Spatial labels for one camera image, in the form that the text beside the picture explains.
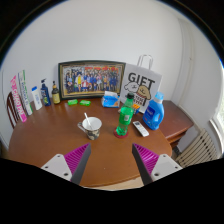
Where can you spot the dark blue pump bottle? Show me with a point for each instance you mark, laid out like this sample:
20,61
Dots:
45,93

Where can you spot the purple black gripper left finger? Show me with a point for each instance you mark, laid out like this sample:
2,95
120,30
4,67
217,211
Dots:
70,166

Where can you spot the camouflage mug with white inside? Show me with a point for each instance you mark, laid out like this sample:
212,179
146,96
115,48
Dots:
96,124

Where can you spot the white lotion bottle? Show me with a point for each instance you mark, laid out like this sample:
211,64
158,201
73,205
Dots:
36,98

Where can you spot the pink tall box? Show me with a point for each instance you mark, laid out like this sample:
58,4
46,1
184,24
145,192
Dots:
17,100

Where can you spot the left green small packet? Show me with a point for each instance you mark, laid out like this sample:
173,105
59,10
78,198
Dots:
72,102

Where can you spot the white remote control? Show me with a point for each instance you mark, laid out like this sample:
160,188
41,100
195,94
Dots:
141,128

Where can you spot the red round coaster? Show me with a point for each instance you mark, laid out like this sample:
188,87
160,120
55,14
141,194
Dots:
120,136

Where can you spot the blue detergent bottle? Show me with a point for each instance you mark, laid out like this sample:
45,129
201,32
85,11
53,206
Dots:
154,113

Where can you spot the dark wooden chair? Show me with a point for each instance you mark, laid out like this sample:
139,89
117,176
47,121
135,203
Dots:
12,111

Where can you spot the small orange snack box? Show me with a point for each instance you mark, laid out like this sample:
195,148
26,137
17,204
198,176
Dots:
136,108

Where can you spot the right green small packet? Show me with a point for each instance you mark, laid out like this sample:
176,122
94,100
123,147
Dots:
85,103

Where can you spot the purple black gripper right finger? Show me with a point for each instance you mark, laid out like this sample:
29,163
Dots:
152,166

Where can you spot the green small packet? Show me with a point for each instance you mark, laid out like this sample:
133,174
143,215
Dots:
72,102
85,103

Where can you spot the white spoon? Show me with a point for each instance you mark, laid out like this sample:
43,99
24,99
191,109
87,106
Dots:
88,121

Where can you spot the framed group photo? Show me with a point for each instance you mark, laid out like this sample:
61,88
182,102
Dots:
89,78

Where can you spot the amber pump bottle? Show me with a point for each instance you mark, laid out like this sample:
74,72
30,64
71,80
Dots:
55,94

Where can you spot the green plastic soda bottle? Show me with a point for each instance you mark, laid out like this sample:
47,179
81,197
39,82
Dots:
126,114

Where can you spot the white blue tall box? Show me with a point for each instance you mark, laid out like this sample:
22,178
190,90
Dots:
24,93

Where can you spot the blue tissue pack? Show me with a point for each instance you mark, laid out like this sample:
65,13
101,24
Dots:
110,100

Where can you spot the white radiator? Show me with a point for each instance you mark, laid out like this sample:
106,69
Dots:
198,147

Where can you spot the white gift paper bag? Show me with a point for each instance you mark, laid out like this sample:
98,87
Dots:
140,80

